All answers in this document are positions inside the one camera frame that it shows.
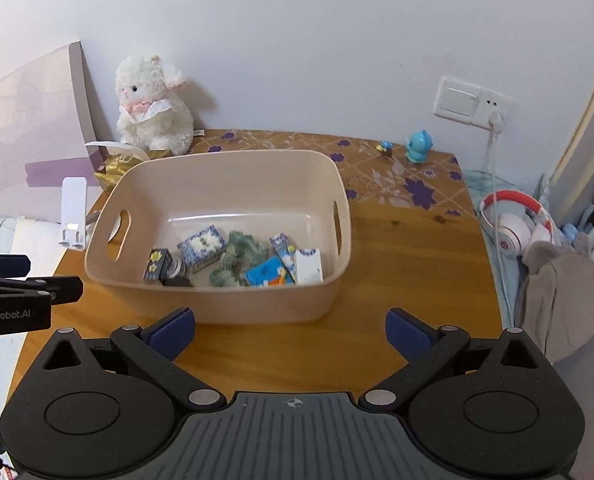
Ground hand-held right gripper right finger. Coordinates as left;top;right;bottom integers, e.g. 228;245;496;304
359;309;554;411

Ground grey cloth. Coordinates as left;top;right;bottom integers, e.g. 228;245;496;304
514;233;594;364

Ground blue cartoon tissue pack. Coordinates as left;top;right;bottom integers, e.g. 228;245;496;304
244;255;297;289

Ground purple floral table cover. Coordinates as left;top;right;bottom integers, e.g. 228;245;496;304
189;128;470;219

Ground long cartoon patterned box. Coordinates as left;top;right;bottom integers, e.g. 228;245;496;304
268;232;298;284

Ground pink purple flat board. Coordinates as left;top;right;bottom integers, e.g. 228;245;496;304
0;40;103;219

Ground light blue cloth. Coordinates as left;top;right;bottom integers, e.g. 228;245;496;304
464;169;594;332

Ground gold tissue pack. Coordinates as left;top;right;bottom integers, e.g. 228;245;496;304
84;140;171;194

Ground red white headphones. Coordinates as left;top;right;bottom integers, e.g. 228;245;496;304
478;189;560;260

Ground white wall switch outlet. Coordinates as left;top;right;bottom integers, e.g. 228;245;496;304
434;75;514;129

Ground grey-green cloth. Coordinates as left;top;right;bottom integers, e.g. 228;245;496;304
209;230;271;289

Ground blue white patterned packet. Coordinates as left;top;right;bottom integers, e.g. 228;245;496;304
176;226;228;274

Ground white plush lamb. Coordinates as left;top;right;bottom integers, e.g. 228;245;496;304
114;54;203;156

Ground white phone stand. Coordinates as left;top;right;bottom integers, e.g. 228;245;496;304
58;176;101;250

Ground beige plastic storage bin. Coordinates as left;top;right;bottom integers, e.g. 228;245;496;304
84;149;352;325

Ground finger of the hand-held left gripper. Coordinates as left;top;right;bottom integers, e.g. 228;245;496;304
0;275;84;306
0;254;32;277

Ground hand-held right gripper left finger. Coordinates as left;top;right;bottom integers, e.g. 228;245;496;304
34;308;228;411

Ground blue toy figure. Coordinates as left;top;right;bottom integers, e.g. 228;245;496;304
404;129;436;165

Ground small white box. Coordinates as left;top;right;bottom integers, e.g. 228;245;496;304
294;248;324;285

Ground star patterned small box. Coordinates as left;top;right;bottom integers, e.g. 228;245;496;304
142;248;173;284

